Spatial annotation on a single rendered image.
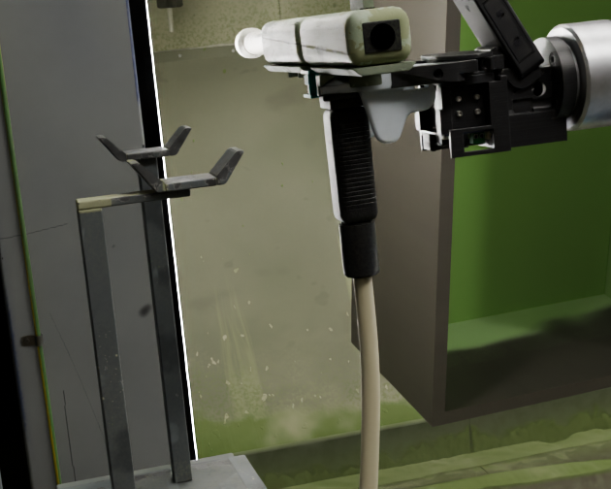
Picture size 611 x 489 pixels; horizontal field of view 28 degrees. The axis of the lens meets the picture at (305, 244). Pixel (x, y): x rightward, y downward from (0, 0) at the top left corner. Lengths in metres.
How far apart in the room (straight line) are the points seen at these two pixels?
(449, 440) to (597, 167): 0.87
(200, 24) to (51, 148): 1.96
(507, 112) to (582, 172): 1.56
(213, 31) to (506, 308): 1.23
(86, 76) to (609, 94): 0.63
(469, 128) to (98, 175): 0.56
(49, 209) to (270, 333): 1.66
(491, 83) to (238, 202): 2.19
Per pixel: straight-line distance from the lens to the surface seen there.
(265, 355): 3.01
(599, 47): 1.03
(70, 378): 1.46
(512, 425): 3.14
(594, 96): 1.03
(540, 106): 1.04
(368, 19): 0.86
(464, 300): 2.52
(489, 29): 1.01
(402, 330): 2.19
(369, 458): 1.03
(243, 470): 1.15
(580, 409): 3.22
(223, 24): 3.35
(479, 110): 1.00
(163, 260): 1.06
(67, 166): 1.41
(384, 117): 0.97
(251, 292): 3.06
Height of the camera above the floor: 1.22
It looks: 12 degrees down
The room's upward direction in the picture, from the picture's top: 5 degrees counter-clockwise
